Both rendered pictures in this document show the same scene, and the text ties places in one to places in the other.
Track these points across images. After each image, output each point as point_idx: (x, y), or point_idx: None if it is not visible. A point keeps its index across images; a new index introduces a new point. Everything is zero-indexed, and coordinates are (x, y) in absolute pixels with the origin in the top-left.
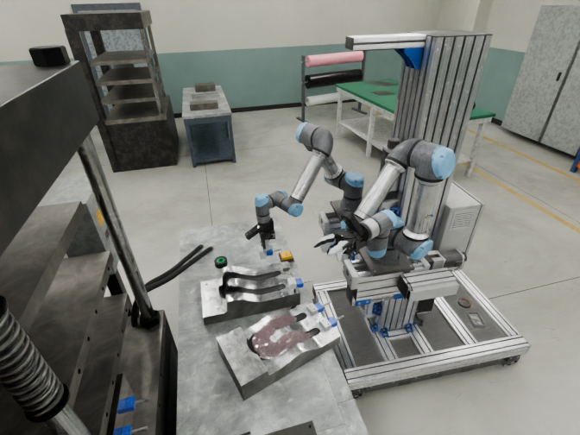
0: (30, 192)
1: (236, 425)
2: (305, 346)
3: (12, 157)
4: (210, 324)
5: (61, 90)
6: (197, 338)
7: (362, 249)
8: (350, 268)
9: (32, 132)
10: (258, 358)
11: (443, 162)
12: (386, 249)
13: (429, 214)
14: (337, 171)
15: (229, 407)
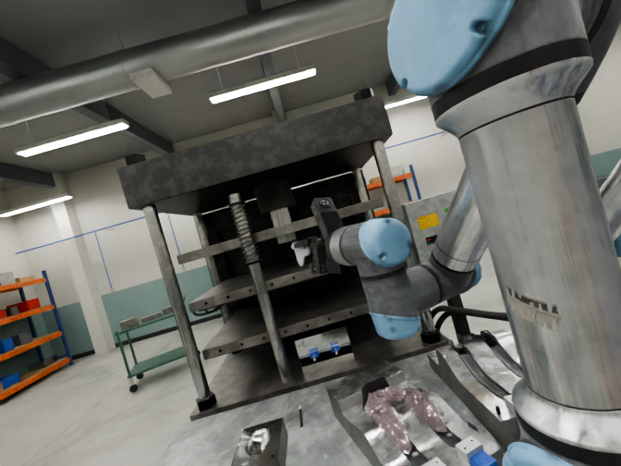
0: (261, 164)
1: (312, 415)
2: (375, 437)
3: (257, 148)
4: (432, 370)
5: (331, 116)
6: (411, 367)
7: None
8: None
9: (280, 139)
10: (356, 392)
11: (392, 25)
12: (383, 322)
13: (518, 292)
14: None
15: (330, 407)
